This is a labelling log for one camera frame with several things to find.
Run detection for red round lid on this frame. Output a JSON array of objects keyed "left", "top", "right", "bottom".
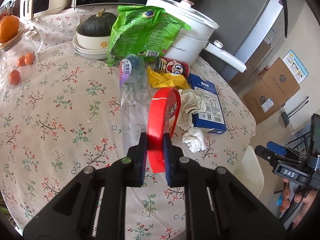
[{"left": 147, "top": 87, "right": 181, "bottom": 173}]

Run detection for person's right hand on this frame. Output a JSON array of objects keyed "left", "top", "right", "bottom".
[{"left": 279, "top": 178, "right": 317, "bottom": 229}]

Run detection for broom with dustpan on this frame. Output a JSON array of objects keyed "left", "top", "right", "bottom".
[{"left": 281, "top": 96, "right": 309, "bottom": 127}]

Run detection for lower cardboard box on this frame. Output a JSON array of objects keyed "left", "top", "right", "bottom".
[{"left": 243, "top": 80, "right": 280, "bottom": 124}]

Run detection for cardboard box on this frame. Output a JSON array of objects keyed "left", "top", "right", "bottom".
[
  {"left": 262, "top": 58, "right": 300, "bottom": 107},
  {"left": 243, "top": 80, "right": 280, "bottom": 124}
]

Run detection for upper cardboard box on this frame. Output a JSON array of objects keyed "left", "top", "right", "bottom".
[{"left": 262, "top": 58, "right": 300, "bottom": 107}]

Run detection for blue white food box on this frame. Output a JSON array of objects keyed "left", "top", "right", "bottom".
[{"left": 188, "top": 74, "right": 227, "bottom": 134}]

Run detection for floral tablecloth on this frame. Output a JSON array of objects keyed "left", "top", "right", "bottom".
[{"left": 1, "top": 5, "right": 256, "bottom": 239}]

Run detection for blue white poster box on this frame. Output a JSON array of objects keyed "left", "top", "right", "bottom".
[{"left": 283, "top": 50, "right": 309, "bottom": 84}]

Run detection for crumpled white tissue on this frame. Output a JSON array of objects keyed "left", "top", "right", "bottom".
[{"left": 177, "top": 89, "right": 207, "bottom": 153}]

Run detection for clear plastic bottle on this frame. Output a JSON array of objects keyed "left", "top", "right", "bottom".
[{"left": 119, "top": 54, "right": 150, "bottom": 152}]

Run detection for yellow wrapper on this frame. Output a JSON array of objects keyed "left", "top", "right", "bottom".
[{"left": 146, "top": 67, "right": 190, "bottom": 89}]

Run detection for small orange tomato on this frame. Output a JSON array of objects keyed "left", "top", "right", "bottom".
[
  {"left": 8, "top": 70, "right": 20, "bottom": 86},
  {"left": 24, "top": 53, "right": 35, "bottom": 65},
  {"left": 17, "top": 55, "right": 25, "bottom": 67}
]

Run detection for stacked white plates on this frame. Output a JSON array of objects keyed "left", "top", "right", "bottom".
[{"left": 73, "top": 34, "right": 108, "bottom": 60}]

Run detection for red cartoon drink can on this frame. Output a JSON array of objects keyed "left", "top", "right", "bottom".
[{"left": 151, "top": 57, "right": 190, "bottom": 78}]

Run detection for grey refrigerator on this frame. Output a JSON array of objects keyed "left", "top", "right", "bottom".
[{"left": 192, "top": 0, "right": 293, "bottom": 83}]

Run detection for white electric cooking pot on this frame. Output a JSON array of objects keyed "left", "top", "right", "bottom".
[{"left": 146, "top": 0, "right": 247, "bottom": 73}]

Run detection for cream ceramic bowl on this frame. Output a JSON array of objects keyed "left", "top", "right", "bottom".
[{"left": 76, "top": 25, "right": 110, "bottom": 50}]

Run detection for clear glass jar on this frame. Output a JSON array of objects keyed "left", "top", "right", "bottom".
[{"left": 1, "top": 29, "right": 43, "bottom": 87}]

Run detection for dark green pumpkin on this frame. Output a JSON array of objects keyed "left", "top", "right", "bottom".
[{"left": 81, "top": 9, "right": 117, "bottom": 37}]

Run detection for green snack bag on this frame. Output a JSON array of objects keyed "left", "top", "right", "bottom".
[{"left": 107, "top": 5, "right": 191, "bottom": 65}]

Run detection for large orange fruit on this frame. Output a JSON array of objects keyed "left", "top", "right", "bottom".
[{"left": 0, "top": 15, "right": 20, "bottom": 43}]

